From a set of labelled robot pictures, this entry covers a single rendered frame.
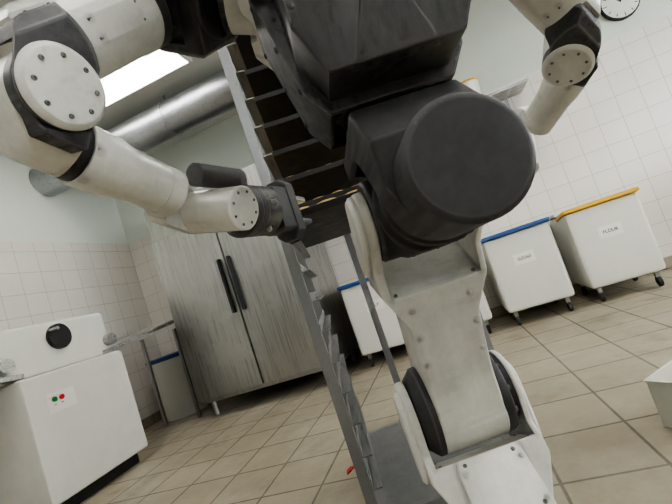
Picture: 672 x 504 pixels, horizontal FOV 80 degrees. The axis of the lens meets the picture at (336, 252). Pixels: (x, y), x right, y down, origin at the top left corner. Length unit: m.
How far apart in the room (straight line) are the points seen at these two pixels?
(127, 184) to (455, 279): 0.44
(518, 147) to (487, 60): 4.20
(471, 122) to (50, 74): 0.37
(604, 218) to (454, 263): 3.13
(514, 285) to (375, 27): 3.20
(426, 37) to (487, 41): 4.17
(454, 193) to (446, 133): 0.05
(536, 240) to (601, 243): 0.46
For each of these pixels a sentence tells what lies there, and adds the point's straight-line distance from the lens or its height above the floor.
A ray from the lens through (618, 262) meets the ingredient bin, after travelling 3.74.
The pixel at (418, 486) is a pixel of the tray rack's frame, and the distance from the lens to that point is 1.40.
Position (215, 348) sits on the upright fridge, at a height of 0.60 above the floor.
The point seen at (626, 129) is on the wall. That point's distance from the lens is 4.59.
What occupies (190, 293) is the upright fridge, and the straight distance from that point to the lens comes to 3.95.
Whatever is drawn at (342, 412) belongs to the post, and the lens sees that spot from 1.20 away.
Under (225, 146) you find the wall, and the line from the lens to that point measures 4.94.
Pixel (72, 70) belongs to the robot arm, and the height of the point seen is 1.05.
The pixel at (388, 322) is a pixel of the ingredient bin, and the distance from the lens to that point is 3.58.
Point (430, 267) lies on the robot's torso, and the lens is 0.62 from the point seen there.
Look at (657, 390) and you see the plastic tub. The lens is 1.75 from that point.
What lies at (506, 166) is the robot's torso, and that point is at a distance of 0.36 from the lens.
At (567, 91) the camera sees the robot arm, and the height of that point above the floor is 0.99.
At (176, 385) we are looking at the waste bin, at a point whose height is 0.34.
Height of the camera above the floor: 0.79
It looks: 5 degrees up
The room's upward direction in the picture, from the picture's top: 19 degrees counter-clockwise
